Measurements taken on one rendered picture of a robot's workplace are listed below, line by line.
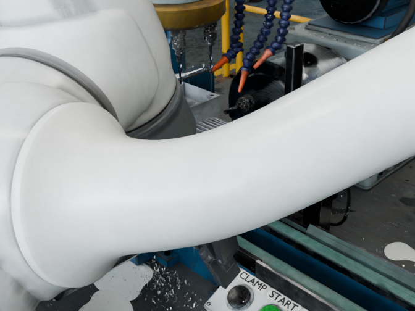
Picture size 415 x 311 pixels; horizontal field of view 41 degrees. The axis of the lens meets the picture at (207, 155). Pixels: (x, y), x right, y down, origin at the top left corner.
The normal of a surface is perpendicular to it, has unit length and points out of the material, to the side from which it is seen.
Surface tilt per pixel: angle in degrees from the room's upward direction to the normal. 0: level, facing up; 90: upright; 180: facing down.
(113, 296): 0
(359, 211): 0
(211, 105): 90
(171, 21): 90
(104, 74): 67
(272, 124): 31
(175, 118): 86
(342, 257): 0
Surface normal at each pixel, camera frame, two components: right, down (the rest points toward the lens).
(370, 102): -0.11, -0.21
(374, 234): -0.03, -0.88
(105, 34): 0.58, -0.01
